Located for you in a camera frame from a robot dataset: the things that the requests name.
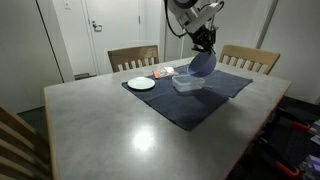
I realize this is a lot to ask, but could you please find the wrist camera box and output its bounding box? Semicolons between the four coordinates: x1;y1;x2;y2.
186;2;223;33

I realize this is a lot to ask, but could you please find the clear plastic container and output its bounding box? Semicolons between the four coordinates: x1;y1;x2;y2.
172;74;205;92

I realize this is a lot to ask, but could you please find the wooden chair front left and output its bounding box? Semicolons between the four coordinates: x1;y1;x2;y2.
0;107;52;180

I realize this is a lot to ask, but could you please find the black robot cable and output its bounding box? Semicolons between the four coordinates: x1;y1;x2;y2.
163;0;188;39

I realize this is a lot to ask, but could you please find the dark blue cloth mat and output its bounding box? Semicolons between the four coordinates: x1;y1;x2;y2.
176;65;253;98
121;75;229;131

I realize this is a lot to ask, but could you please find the dark blue cloth mat left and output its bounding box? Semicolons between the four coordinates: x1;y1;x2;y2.
176;65;253;98

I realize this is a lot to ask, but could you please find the white round plate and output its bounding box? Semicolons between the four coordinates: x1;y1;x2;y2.
127;77;155;90

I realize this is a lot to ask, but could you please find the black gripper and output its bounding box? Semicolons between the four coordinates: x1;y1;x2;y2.
189;26;216;55

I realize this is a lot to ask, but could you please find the dark blue cloth mat right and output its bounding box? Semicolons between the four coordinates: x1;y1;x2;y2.
121;75;229;131

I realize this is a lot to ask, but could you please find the white door with handle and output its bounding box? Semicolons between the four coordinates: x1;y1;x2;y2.
85;0;140;75

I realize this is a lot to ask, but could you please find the dark wooden chair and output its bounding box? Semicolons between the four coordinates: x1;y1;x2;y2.
108;45;159;72

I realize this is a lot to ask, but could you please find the blue bowl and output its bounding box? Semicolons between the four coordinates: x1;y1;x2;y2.
187;51;217;77

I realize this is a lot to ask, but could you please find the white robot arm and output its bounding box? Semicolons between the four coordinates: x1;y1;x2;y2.
163;0;224;53

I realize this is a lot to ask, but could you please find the light wooden chair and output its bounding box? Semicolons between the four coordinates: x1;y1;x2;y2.
219;45;280;75

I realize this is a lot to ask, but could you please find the orange snack packet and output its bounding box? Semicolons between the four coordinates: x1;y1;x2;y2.
152;67;178;79

